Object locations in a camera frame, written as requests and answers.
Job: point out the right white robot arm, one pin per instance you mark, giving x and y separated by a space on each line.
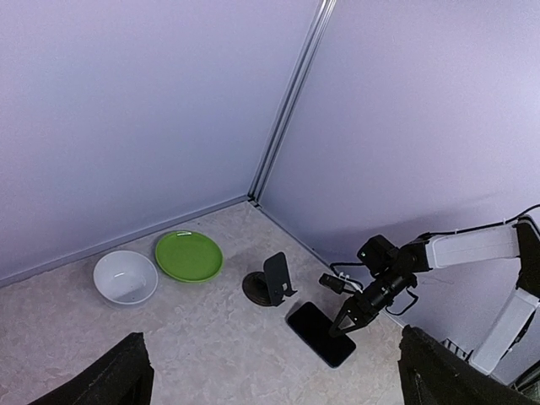
475 289

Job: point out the front aluminium rail frame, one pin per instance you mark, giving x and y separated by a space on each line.
458 351

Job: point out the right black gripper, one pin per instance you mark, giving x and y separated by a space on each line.
359 311

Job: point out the low black round stand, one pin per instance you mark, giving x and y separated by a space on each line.
269 287

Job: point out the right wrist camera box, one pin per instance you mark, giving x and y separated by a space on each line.
377 254

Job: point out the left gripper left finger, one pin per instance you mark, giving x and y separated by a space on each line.
123 375

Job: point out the white bowl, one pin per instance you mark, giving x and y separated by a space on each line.
125 279

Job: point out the blue-edged black phone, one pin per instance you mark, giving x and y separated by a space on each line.
312 326

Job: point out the right aluminium corner post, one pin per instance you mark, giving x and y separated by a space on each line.
302 67

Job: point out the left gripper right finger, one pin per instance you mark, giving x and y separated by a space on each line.
432 374

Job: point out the green plate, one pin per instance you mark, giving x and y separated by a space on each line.
188 256

